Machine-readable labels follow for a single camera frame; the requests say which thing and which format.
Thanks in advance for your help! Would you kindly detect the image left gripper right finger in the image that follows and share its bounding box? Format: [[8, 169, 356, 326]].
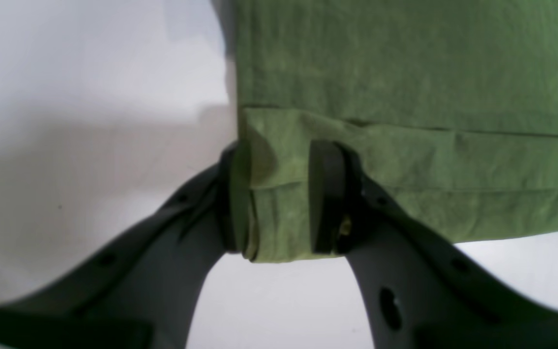
[[308, 141, 558, 349]]

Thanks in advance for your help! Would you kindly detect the image left gripper black left finger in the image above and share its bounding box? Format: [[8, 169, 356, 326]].
[[0, 141, 241, 349]]

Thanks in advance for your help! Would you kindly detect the olive green T-shirt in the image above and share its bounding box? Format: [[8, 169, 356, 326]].
[[234, 0, 558, 263]]

